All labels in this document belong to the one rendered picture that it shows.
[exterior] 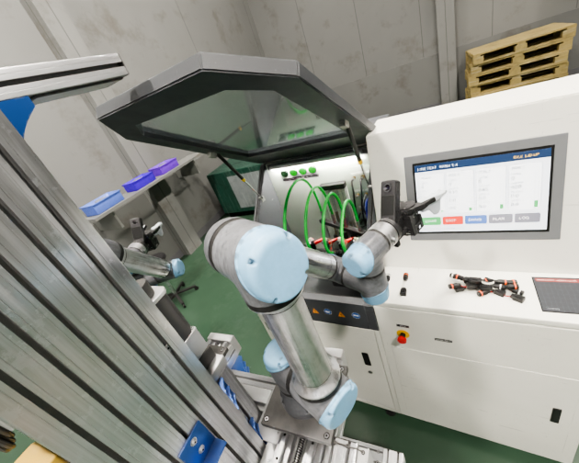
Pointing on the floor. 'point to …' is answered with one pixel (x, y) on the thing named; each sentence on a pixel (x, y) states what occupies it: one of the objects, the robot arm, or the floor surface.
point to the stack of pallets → (519, 60)
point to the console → (558, 384)
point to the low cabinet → (232, 186)
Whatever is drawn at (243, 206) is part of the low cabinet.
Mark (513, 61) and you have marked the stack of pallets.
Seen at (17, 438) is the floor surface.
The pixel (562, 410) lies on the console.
